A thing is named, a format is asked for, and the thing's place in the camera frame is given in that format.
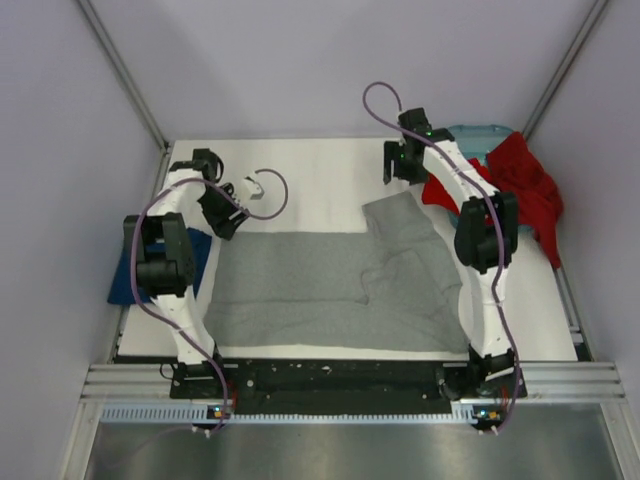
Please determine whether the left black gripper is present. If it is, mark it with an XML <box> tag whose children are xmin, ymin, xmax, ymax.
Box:
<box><xmin>196</xmin><ymin>183</ymin><xmax>249</xmax><ymax>240</ymax></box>

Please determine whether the grey t shirt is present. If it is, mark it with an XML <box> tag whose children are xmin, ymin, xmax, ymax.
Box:
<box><xmin>204</xmin><ymin>192</ymin><xmax>468</xmax><ymax>355</ymax></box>

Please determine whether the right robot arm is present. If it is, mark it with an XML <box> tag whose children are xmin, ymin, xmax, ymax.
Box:
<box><xmin>383</xmin><ymin>108</ymin><xmax>519</xmax><ymax>396</ymax></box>

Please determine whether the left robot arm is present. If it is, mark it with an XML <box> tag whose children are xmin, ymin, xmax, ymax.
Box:
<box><xmin>123</xmin><ymin>148</ymin><xmax>264</xmax><ymax>397</ymax></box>

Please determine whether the teal plastic basket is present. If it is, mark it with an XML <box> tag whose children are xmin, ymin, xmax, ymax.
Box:
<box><xmin>447</xmin><ymin>123</ymin><xmax>532</xmax><ymax>237</ymax></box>

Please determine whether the folded blue t shirt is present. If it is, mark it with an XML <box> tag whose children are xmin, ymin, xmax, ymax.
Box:
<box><xmin>107</xmin><ymin>228</ymin><xmax>213</xmax><ymax>306</ymax></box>

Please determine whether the dark red t shirt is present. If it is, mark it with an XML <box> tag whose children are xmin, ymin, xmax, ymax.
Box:
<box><xmin>486</xmin><ymin>132</ymin><xmax>564</xmax><ymax>269</ymax></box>

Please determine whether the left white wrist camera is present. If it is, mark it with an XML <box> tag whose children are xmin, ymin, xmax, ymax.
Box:
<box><xmin>238</xmin><ymin>172</ymin><xmax>265</xmax><ymax>204</ymax></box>

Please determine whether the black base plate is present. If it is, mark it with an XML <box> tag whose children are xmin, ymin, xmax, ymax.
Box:
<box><xmin>170</xmin><ymin>358</ymin><xmax>527</xmax><ymax>416</ymax></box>

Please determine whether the aluminium frame rail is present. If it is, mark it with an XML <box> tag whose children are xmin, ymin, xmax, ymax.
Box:
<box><xmin>80</xmin><ymin>362</ymin><xmax>626</xmax><ymax>403</ymax></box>

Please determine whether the left aluminium corner post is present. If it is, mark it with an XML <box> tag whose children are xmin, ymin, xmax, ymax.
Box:
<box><xmin>74</xmin><ymin>0</ymin><xmax>169</xmax><ymax>152</ymax></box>

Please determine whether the aluminium corner post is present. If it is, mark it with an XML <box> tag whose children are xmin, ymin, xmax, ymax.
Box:
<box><xmin>521</xmin><ymin>0</ymin><xmax>612</xmax><ymax>140</ymax></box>
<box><xmin>74</xmin><ymin>0</ymin><xmax>169</xmax><ymax>152</ymax></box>

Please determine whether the grey slotted cable duct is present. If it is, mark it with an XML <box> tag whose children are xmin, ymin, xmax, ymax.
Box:
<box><xmin>100</xmin><ymin>403</ymin><xmax>478</xmax><ymax>426</ymax></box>

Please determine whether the right aluminium corner post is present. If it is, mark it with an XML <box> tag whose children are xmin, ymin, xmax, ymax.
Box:
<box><xmin>521</xmin><ymin>0</ymin><xmax>612</xmax><ymax>140</ymax></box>

